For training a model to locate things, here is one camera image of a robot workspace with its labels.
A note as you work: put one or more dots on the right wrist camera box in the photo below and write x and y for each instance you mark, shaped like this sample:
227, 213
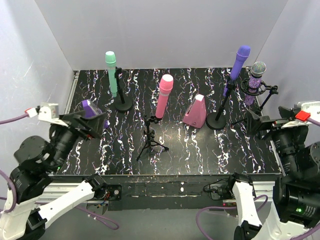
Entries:
308, 114

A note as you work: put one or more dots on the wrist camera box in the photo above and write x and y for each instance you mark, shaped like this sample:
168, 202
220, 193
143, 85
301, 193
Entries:
308, 114
49, 112

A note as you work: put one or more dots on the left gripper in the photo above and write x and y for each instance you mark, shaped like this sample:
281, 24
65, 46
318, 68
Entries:
75, 124

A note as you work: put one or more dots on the purple metronome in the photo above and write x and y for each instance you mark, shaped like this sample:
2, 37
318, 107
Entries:
91, 112

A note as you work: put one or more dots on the purple plastic microphone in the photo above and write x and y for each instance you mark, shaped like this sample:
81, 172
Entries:
241, 56

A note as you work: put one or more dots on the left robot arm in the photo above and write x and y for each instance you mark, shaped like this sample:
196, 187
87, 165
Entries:
37, 159

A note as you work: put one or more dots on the pink metronome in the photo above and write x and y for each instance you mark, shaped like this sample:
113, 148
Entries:
196, 113

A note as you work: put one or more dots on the round base stand front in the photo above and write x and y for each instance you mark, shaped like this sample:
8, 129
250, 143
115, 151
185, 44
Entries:
216, 120

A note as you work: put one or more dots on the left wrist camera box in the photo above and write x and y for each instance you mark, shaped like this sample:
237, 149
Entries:
49, 112

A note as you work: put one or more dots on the glitter purple microphone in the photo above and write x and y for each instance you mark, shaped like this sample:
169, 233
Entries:
256, 72

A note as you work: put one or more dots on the round base stand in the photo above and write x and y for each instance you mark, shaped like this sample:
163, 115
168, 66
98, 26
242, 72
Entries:
216, 120
123, 103

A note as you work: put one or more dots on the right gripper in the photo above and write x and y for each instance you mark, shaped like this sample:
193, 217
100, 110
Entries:
266, 122

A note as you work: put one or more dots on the shock mount tripod stand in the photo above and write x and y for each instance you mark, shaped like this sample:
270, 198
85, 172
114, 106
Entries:
272, 90

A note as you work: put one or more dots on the black tripod mic stand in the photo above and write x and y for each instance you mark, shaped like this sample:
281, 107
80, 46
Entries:
150, 135

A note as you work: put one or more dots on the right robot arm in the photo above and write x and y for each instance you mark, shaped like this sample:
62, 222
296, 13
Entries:
295, 208

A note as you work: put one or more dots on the pink microphone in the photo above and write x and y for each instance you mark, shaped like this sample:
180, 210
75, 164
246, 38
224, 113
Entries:
165, 88

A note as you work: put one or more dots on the teal green microphone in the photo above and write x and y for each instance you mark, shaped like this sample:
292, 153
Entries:
111, 63

